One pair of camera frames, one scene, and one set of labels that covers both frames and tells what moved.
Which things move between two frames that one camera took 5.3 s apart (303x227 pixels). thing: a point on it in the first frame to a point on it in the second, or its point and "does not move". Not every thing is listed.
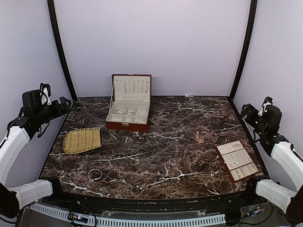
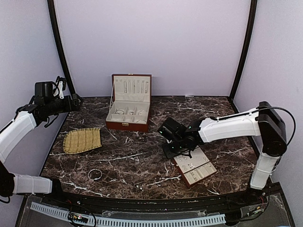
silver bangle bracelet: [95, 169] does not move
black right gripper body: [250, 119] to [178, 148]
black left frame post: [52, 4] does not move
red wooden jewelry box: [129, 110] does not move
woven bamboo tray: [81, 140] does not move
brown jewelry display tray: [236, 160] to [196, 169]
